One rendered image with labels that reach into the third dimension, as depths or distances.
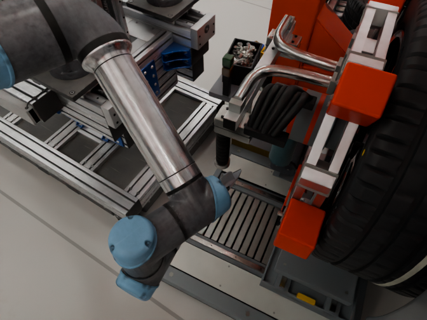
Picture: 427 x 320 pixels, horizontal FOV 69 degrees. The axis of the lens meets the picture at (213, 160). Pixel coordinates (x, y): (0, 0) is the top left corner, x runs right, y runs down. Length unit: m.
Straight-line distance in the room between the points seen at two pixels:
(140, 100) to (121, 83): 0.04
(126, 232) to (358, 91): 0.41
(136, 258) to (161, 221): 0.07
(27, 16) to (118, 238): 0.36
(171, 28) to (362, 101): 0.99
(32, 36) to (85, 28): 0.08
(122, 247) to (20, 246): 1.33
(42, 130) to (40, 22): 1.34
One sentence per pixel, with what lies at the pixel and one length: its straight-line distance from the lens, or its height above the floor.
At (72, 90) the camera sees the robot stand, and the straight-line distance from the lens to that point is 1.05.
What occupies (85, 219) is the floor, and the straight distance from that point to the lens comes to 1.73.
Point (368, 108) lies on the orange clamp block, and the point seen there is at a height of 1.13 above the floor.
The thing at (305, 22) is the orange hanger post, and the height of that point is 0.85.
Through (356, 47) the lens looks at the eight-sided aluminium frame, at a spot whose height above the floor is 1.12.
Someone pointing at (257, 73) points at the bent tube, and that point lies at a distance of 0.72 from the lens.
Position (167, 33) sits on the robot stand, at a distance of 1.37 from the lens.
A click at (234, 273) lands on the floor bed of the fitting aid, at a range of 1.44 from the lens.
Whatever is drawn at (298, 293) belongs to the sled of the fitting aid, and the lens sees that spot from 1.36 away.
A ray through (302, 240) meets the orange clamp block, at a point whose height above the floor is 0.88.
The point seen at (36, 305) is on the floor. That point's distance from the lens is 1.67.
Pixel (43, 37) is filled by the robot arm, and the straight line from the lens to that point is 0.58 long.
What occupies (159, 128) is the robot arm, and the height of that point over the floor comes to 1.06.
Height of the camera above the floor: 1.47
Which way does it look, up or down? 55 degrees down
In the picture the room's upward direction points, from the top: straight up
